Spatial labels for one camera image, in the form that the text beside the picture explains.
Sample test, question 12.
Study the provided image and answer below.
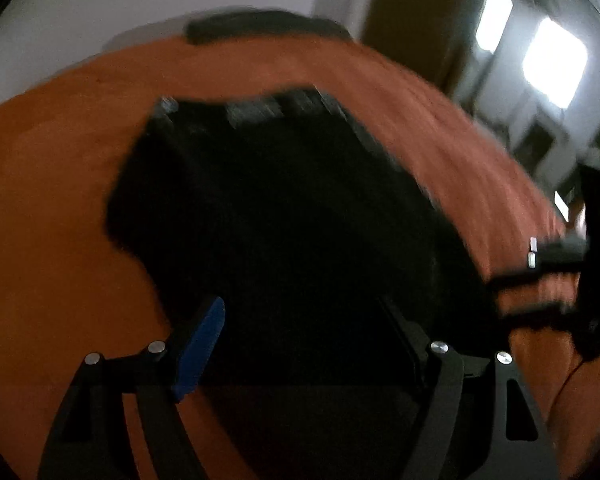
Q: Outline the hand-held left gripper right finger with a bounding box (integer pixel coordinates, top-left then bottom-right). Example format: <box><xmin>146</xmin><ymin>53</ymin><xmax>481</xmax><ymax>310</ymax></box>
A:
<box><xmin>380</xmin><ymin>297</ymin><xmax>561</xmax><ymax>480</ymax></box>

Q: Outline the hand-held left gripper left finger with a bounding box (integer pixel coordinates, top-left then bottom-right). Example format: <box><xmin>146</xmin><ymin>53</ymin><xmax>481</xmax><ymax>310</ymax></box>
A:
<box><xmin>37</xmin><ymin>296</ymin><xmax>227</xmax><ymax>480</ymax></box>

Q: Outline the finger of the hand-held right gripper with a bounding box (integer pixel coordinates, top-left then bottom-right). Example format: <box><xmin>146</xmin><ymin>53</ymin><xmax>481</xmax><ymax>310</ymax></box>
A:
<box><xmin>500</xmin><ymin>300</ymin><xmax>581</xmax><ymax>331</ymax></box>
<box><xmin>487</xmin><ymin>262</ymin><xmax>581</xmax><ymax>293</ymax></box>

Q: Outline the plain black garment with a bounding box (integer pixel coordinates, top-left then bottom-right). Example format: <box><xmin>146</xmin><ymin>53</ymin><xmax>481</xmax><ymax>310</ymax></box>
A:
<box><xmin>105</xmin><ymin>87</ymin><xmax>496</xmax><ymax>480</ymax></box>

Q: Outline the orange blanket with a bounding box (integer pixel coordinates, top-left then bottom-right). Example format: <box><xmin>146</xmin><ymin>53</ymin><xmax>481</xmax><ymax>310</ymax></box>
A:
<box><xmin>0</xmin><ymin>35</ymin><xmax>600</xmax><ymax>480</ymax></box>

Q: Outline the bright lit window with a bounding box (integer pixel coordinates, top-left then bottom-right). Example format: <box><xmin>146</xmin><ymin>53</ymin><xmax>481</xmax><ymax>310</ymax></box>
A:
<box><xmin>522</xmin><ymin>15</ymin><xmax>588</xmax><ymax>111</ymax></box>
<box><xmin>475</xmin><ymin>0</ymin><xmax>513</xmax><ymax>53</ymax></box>

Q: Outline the wooden door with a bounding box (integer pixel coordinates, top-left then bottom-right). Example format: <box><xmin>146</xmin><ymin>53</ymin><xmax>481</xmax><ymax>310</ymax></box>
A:
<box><xmin>365</xmin><ymin>0</ymin><xmax>481</xmax><ymax>86</ymax></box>

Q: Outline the dark grey folded blanket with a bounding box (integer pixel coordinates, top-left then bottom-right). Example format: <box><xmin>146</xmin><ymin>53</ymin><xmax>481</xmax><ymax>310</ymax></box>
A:
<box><xmin>185</xmin><ymin>7</ymin><xmax>353</xmax><ymax>46</ymax></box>

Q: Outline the black cable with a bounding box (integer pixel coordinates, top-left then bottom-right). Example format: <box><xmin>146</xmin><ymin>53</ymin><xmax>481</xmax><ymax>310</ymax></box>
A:
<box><xmin>545</xmin><ymin>345</ymin><xmax>588</xmax><ymax>411</ymax></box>

